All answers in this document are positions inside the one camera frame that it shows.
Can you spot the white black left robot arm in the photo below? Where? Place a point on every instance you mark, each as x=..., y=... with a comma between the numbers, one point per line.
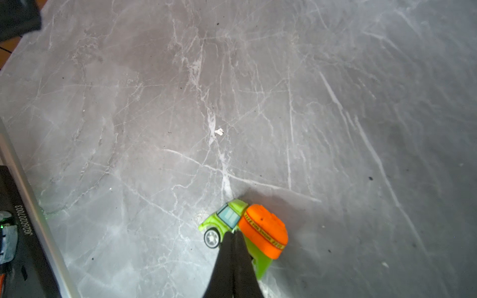
x=19, y=17

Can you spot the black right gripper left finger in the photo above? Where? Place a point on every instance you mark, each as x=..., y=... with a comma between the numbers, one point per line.
x=221, y=282

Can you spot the green orange toy car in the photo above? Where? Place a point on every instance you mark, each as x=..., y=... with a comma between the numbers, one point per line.
x=264, y=233

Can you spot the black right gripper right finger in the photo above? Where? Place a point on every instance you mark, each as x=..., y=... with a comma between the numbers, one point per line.
x=245, y=284

